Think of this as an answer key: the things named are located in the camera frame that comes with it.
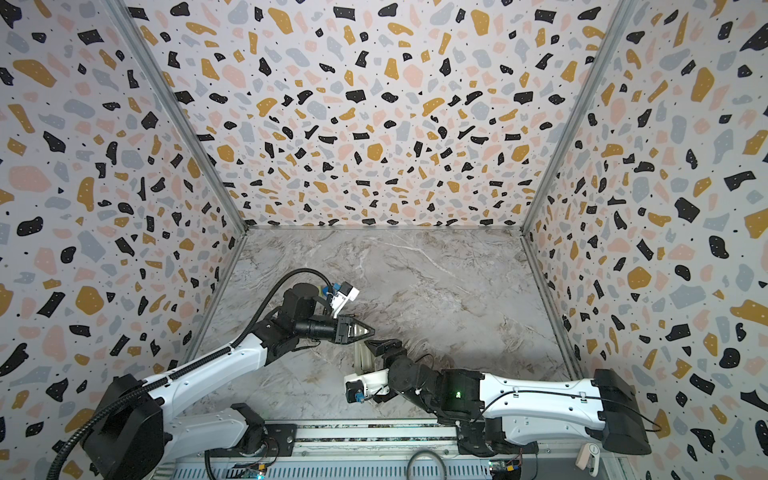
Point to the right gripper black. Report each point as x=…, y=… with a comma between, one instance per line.
x=389, y=361

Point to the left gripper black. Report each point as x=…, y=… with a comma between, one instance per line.
x=344, y=329

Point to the white remote control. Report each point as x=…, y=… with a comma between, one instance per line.
x=363, y=359

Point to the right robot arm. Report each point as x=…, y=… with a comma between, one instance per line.
x=494, y=415

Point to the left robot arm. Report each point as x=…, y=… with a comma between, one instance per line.
x=137, y=425

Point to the white clip device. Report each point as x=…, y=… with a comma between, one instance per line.
x=588, y=459

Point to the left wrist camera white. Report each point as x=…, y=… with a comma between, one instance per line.
x=338, y=295

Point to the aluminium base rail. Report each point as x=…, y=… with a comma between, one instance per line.
x=378, y=449

